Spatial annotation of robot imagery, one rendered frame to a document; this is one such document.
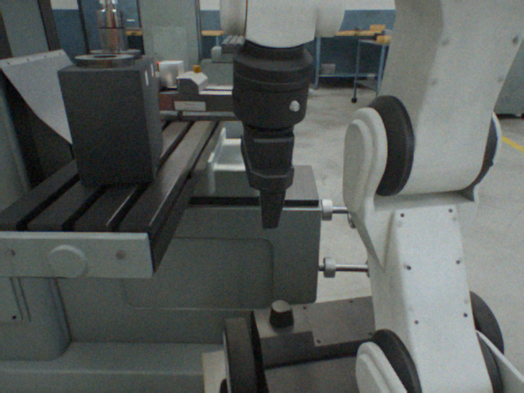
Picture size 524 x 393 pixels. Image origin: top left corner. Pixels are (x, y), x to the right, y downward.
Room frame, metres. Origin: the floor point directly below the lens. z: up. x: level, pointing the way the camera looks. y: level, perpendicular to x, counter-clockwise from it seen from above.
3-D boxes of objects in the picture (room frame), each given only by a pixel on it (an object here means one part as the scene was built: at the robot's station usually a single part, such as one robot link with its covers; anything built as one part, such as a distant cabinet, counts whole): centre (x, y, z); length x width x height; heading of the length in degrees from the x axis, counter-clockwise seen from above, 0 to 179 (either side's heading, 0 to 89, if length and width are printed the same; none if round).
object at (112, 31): (0.78, 0.27, 1.15); 0.05 x 0.05 x 0.06
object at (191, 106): (1.14, 0.23, 0.97); 0.35 x 0.15 x 0.11; 86
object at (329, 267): (0.97, -0.27, 0.50); 0.22 x 0.06 x 0.06; 88
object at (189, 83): (1.13, 0.20, 1.01); 0.12 x 0.06 x 0.04; 176
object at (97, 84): (0.73, 0.27, 1.02); 0.22 x 0.12 x 0.20; 9
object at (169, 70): (1.14, 0.26, 1.03); 0.06 x 0.05 x 0.06; 176
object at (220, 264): (1.13, 0.23, 0.42); 0.80 x 0.30 x 0.60; 88
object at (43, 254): (1.08, 0.26, 0.88); 1.24 x 0.23 x 0.08; 178
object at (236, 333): (0.61, 0.05, 0.50); 0.20 x 0.05 x 0.20; 11
